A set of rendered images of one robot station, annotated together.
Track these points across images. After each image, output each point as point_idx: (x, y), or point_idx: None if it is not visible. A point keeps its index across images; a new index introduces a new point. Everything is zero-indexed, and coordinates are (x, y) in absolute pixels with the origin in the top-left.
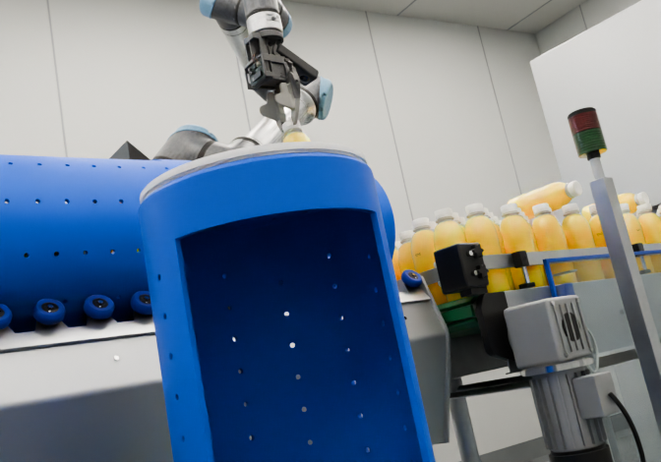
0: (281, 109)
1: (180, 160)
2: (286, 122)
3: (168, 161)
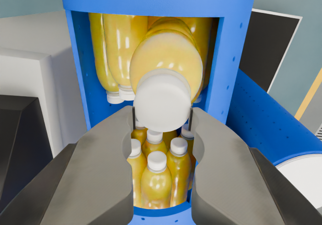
0: (123, 153)
1: (186, 217)
2: (173, 129)
3: (190, 222)
